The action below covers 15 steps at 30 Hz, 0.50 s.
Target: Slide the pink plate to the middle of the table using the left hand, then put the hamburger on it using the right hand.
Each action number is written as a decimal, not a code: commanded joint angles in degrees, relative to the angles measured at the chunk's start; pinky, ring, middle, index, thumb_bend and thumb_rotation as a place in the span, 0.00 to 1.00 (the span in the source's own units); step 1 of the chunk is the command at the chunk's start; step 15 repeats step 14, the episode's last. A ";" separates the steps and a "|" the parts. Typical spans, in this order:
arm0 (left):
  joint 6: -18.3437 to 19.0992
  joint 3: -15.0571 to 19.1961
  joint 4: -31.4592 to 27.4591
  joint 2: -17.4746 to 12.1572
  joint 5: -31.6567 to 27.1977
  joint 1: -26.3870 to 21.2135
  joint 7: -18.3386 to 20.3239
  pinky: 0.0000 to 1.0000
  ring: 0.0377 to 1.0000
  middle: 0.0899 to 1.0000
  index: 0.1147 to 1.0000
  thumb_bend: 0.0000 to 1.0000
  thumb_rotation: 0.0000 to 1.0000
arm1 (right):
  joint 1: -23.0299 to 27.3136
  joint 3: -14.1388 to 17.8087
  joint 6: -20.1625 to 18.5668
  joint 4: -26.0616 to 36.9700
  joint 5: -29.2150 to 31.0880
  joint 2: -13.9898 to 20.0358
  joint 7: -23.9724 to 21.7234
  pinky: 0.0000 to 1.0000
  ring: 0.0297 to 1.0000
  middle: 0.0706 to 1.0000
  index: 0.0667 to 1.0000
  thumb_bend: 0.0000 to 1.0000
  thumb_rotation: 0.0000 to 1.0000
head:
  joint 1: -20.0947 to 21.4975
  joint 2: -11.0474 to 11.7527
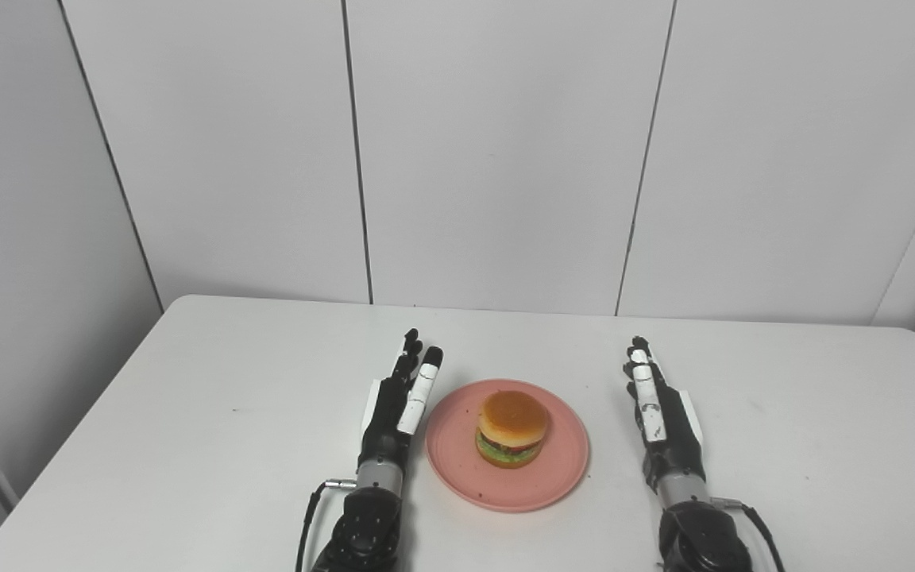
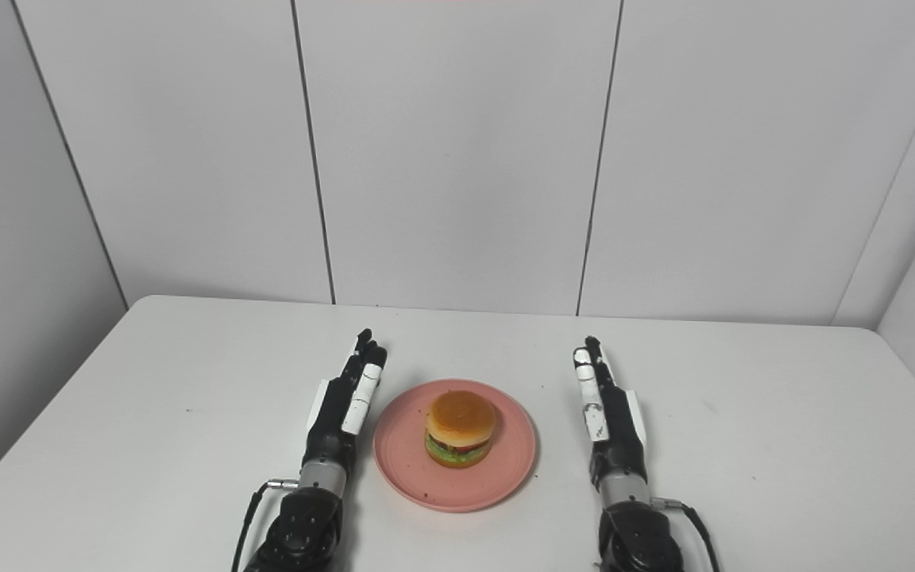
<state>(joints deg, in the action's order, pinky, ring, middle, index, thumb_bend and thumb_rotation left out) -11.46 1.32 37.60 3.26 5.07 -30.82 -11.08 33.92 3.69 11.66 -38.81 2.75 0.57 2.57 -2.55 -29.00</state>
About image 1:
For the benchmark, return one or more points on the toy hamburger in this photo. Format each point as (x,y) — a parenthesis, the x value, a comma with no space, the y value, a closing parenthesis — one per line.
(511,429)

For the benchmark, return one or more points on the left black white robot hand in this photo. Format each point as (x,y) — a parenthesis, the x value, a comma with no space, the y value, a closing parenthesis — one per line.
(394,413)

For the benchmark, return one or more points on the pink round plate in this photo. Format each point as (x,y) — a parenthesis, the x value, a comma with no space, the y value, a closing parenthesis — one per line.
(457,445)

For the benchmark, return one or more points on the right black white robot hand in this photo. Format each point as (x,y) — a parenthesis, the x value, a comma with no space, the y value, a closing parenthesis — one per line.
(664,421)

